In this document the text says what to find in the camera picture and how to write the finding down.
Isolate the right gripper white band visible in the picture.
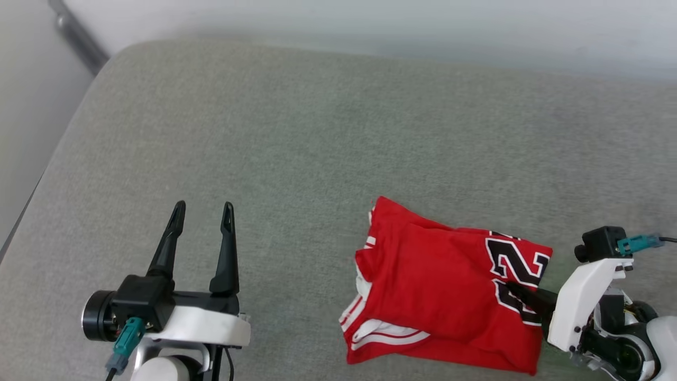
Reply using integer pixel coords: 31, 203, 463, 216
505, 258, 662, 381

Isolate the grey fabric sofa cushion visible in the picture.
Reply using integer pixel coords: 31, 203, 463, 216
0, 37, 677, 381

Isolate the dark grey skirting strip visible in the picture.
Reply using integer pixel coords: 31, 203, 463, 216
48, 0, 111, 76

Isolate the teal left camera connector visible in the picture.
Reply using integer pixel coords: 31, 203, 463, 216
105, 316, 146, 375

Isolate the teal right camera connector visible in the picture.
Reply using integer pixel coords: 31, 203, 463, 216
616, 233, 666, 257

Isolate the red basketball jersey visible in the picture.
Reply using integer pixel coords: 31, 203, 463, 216
338, 196, 554, 376

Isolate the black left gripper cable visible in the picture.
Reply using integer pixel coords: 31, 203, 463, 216
212, 346, 235, 381

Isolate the teal camera connector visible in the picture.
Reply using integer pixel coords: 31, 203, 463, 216
616, 233, 666, 257
105, 316, 146, 375

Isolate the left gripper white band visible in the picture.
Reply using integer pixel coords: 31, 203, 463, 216
81, 200, 252, 348

